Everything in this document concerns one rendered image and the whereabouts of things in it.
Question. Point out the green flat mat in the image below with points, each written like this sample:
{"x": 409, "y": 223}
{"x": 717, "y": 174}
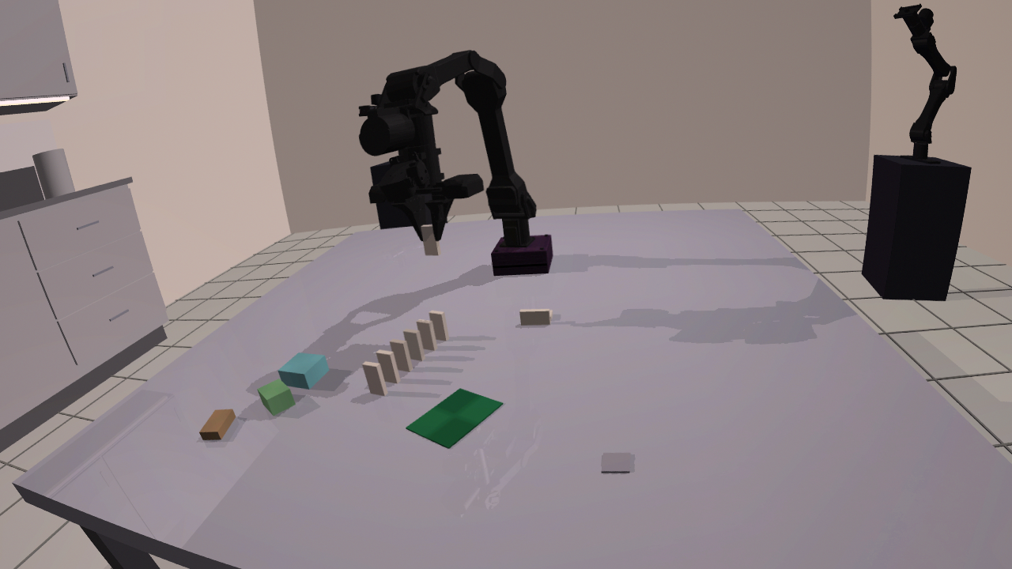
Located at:
{"x": 454, "y": 417}

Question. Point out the green block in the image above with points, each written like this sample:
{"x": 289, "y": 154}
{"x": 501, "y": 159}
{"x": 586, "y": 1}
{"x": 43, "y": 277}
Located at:
{"x": 276, "y": 397}

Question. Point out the teal block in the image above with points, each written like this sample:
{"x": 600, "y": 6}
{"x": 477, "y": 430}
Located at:
{"x": 303, "y": 370}

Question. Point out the brown rectangular block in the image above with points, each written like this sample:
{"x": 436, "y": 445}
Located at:
{"x": 217, "y": 425}

